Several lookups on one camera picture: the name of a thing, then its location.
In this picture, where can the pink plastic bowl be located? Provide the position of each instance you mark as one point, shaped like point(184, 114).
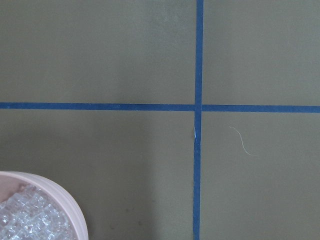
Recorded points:
point(12, 181)

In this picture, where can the pile of clear ice cubes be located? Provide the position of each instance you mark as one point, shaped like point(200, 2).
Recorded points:
point(30, 214)

